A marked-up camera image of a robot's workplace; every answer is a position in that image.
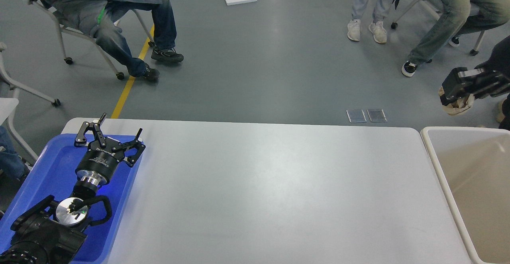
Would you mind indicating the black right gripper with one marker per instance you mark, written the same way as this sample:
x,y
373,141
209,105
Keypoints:
x,y
480,83

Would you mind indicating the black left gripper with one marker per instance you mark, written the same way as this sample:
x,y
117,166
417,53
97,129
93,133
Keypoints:
x,y
99,159

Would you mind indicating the brown paper ball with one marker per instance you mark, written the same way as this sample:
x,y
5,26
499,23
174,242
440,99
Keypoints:
x,y
459,106

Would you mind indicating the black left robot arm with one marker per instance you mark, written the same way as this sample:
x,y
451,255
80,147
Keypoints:
x,y
69,209

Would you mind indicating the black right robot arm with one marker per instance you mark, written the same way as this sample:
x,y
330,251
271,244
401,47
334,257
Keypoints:
x,y
500,60

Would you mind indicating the blue plastic tray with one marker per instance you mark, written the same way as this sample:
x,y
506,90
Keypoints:
x,y
54,174

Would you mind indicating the beige plastic bin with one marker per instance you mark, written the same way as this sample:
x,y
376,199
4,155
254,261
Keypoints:
x,y
473,168

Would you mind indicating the white chair right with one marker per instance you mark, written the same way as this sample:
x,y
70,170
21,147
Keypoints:
x,y
430,5

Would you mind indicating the white chair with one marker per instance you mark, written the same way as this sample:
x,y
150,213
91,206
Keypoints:
x,y
15,87
65,26
430,5

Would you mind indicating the right floor outlet plate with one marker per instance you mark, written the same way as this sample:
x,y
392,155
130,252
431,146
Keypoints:
x,y
377,115

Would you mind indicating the floor outlet plate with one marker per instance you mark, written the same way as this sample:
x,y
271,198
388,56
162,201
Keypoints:
x,y
356,116
377,115

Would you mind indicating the seated person green trousers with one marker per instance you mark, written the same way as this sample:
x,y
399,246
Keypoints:
x,y
458,17

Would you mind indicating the person at left edge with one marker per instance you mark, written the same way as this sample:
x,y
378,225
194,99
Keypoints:
x,y
11,163

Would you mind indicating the left floor outlet plate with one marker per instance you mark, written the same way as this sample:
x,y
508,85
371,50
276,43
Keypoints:
x,y
356,116

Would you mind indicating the white chair far left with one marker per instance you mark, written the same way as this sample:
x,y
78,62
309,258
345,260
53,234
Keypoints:
x,y
15,87

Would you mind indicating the seated person in dark jeans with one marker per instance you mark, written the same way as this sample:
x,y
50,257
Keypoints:
x,y
97,18

